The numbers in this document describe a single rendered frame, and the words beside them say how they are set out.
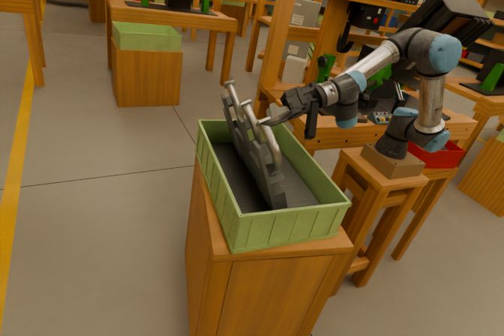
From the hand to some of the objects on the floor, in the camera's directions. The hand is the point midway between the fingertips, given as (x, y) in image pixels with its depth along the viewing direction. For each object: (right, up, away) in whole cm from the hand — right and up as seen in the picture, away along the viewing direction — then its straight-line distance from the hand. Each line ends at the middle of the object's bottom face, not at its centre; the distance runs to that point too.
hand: (266, 125), depth 97 cm
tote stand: (-14, -90, +78) cm, 120 cm away
